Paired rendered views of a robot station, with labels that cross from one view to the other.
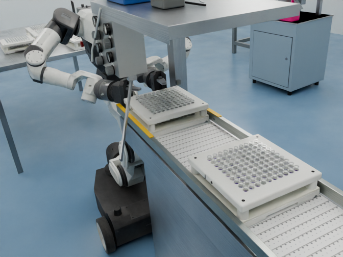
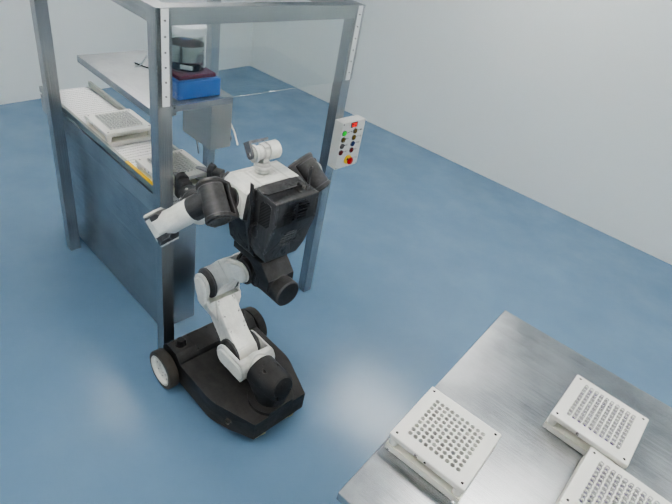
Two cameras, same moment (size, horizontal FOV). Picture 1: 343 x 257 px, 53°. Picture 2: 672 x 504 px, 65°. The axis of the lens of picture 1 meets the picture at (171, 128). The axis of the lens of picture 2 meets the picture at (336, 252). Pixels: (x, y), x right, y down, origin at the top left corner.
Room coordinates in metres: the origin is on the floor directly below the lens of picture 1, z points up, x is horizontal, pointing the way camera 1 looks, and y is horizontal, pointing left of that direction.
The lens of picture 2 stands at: (3.46, -0.19, 2.15)
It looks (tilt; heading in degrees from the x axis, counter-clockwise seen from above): 35 degrees down; 154
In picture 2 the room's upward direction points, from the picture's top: 12 degrees clockwise
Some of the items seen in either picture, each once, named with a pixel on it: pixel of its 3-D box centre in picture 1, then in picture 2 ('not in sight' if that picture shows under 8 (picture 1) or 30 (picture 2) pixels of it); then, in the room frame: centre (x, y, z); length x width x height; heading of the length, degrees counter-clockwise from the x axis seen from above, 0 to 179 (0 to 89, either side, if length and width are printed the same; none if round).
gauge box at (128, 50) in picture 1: (119, 40); (207, 117); (1.24, 0.16, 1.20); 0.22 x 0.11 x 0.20; 25
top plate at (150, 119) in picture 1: (164, 103); (173, 166); (1.23, 0.02, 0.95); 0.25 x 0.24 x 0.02; 115
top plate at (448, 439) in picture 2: (83, 37); (446, 435); (2.77, 0.63, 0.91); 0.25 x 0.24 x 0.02; 121
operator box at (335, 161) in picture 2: not in sight; (346, 142); (1.11, 0.91, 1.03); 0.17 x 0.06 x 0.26; 115
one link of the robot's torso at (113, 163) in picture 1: (128, 169); (245, 354); (1.81, 0.28, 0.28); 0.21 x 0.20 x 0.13; 25
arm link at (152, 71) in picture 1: (156, 81); (185, 191); (1.46, 0.05, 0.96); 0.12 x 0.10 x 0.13; 17
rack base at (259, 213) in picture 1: (250, 182); (119, 131); (0.76, -0.20, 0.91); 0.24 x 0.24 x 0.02; 25
